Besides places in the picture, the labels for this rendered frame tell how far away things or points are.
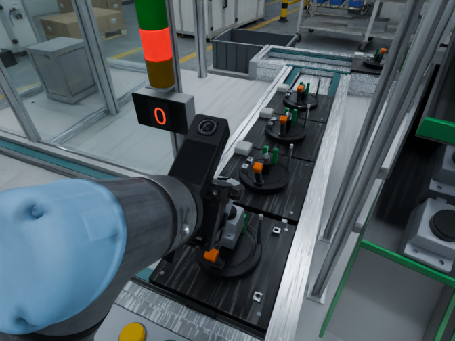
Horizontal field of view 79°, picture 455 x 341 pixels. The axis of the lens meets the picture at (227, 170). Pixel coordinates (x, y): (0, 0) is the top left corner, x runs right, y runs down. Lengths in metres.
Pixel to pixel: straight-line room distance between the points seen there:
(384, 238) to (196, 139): 0.26
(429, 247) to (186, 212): 0.25
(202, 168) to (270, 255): 0.35
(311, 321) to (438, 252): 0.38
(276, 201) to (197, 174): 0.43
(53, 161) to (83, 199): 0.85
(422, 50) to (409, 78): 0.03
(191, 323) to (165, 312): 0.05
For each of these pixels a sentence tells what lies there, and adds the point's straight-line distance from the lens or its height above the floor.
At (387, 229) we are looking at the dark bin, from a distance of 0.40.
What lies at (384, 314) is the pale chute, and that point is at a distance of 0.53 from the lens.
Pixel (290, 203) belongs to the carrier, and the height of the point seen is 0.97.
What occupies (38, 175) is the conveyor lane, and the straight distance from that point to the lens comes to 1.04.
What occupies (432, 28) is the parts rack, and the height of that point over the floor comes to 1.41.
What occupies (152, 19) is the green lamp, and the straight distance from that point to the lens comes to 0.52.
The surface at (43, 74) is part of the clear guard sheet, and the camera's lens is 0.89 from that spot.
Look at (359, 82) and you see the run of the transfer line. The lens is 1.59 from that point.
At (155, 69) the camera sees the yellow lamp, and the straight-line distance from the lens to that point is 0.55.
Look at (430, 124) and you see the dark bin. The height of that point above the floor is 1.36.
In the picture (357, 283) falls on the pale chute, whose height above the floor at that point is 1.05.
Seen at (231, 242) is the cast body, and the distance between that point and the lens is 0.53.
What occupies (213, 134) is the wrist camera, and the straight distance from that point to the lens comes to 0.33.
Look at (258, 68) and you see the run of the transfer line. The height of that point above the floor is 0.92.
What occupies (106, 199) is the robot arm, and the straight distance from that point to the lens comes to 0.18.
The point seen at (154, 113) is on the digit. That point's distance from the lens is 0.59.
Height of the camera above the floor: 1.48
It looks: 40 degrees down
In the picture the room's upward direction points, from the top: straight up
